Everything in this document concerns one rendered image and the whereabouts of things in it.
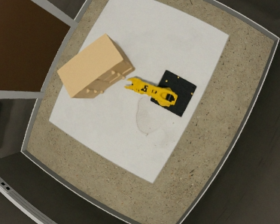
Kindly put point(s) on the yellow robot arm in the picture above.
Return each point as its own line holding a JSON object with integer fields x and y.
{"x": 164, "y": 99}

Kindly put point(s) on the tan wooden chest of drawers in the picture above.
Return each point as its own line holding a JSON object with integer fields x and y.
{"x": 91, "y": 63}

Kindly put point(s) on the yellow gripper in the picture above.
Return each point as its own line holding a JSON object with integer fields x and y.
{"x": 135, "y": 82}

